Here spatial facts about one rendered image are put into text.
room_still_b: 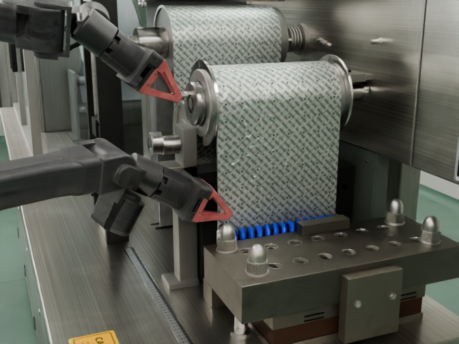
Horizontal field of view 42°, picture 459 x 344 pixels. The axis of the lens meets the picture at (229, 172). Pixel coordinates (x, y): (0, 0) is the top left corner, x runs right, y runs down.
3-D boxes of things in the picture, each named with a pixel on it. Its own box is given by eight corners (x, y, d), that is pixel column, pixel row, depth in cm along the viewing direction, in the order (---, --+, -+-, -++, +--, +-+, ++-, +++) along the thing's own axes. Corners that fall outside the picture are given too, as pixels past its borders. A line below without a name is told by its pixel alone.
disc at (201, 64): (186, 128, 112) (188, 50, 106) (189, 128, 112) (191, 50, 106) (214, 158, 100) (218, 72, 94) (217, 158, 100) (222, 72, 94)
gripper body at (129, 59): (138, 90, 95) (100, 61, 91) (123, 82, 104) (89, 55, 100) (162, 56, 95) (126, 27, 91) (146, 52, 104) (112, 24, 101)
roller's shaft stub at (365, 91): (325, 104, 115) (326, 80, 114) (356, 102, 118) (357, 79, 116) (337, 107, 111) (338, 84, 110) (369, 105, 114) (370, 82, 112)
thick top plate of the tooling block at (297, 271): (203, 278, 101) (203, 245, 99) (399, 243, 115) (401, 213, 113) (241, 324, 86) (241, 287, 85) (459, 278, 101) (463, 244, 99)
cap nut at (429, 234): (413, 238, 102) (415, 213, 101) (430, 235, 103) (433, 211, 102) (427, 246, 99) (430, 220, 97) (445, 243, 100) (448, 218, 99)
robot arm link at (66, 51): (31, 58, 93) (33, 2, 89) (36, 39, 103) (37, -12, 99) (110, 65, 96) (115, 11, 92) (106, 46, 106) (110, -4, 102)
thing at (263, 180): (217, 243, 105) (216, 140, 100) (332, 224, 113) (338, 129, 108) (218, 244, 104) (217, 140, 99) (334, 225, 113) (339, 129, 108)
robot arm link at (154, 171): (134, 155, 92) (126, 146, 97) (113, 194, 92) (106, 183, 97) (172, 173, 95) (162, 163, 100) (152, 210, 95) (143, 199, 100)
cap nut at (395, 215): (380, 220, 110) (381, 196, 109) (396, 217, 112) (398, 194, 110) (392, 226, 107) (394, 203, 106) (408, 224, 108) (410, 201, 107)
